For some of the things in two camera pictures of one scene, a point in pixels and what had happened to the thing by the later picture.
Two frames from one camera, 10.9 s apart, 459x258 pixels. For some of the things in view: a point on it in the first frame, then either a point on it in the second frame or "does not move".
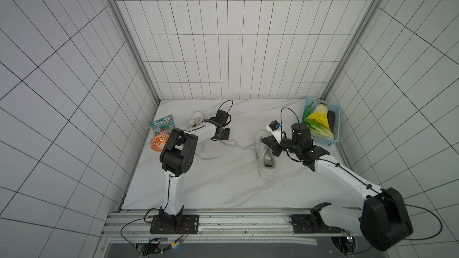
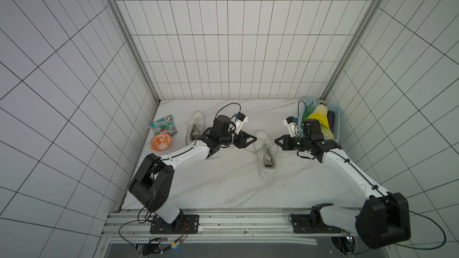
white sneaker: (266, 156) does not move
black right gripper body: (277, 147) to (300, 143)
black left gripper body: (225, 134) to (239, 138)
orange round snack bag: (158, 141) does not move
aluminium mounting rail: (133, 226) does not move
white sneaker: (196, 118) does not move
